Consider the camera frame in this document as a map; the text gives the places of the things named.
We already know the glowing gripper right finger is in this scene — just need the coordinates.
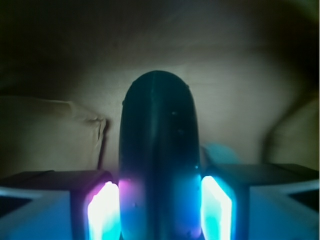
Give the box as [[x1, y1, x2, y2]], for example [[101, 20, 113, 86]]
[[201, 163, 320, 240]]

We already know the dark green plastic pickle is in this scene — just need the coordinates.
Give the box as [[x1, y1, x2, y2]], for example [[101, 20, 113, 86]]
[[118, 70, 202, 240]]

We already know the teal knitted cloth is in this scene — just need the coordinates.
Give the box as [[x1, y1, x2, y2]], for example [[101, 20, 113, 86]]
[[200, 142, 241, 166]]

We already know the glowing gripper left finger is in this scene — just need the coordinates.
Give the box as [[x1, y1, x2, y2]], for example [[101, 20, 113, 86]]
[[0, 170, 120, 240]]

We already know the brown crumpled paper bag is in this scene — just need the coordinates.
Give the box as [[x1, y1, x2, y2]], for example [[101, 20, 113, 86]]
[[0, 0, 320, 176]]

